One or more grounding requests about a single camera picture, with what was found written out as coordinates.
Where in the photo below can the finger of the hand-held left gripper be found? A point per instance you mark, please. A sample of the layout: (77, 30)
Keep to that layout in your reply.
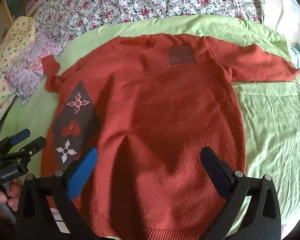
(20, 135)
(32, 148)

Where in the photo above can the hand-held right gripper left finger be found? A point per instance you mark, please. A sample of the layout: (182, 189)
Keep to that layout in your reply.
(82, 172)

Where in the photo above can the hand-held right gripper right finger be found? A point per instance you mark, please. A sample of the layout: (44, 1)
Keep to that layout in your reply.
(218, 172)

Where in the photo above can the red knitted sweater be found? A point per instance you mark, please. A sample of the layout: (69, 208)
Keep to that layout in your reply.
(160, 120)

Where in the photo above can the person's left hand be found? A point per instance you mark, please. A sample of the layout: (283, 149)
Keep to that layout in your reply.
(3, 198)

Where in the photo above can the lilac floral pillow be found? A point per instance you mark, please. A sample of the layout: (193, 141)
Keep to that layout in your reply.
(30, 65)

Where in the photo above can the light green bed sheet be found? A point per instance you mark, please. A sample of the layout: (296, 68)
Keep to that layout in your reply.
(270, 120)

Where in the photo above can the yellow cartoon print blanket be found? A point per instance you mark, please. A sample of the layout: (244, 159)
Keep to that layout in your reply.
(7, 60)

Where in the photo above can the teal cloth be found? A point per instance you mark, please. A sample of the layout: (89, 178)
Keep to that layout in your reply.
(298, 60)

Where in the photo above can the white knitted cloth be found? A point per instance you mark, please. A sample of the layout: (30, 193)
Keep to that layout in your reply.
(280, 10)

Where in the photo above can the white quilt with pink flowers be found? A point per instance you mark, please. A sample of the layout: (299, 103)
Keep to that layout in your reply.
(145, 0)

